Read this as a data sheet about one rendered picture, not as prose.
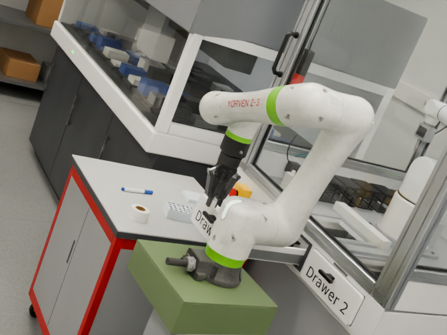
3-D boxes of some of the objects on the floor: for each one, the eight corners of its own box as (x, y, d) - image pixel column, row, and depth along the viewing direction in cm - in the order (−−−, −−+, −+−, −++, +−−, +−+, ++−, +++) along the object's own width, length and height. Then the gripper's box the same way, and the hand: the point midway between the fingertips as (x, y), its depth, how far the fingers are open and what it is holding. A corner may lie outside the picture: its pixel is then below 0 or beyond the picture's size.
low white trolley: (52, 408, 260) (118, 230, 239) (19, 308, 310) (72, 153, 288) (187, 406, 291) (257, 248, 270) (138, 316, 341) (193, 177, 319)
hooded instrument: (88, 304, 335) (225, -66, 284) (14, 145, 483) (96, -117, 432) (288, 318, 399) (429, 18, 348) (168, 173, 547) (255, -51, 496)
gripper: (243, 152, 243) (218, 213, 250) (211, 145, 236) (186, 207, 243) (253, 161, 237) (227, 223, 244) (220, 154, 230) (195, 218, 237)
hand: (210, 206), depth 242 cm, fingers closed
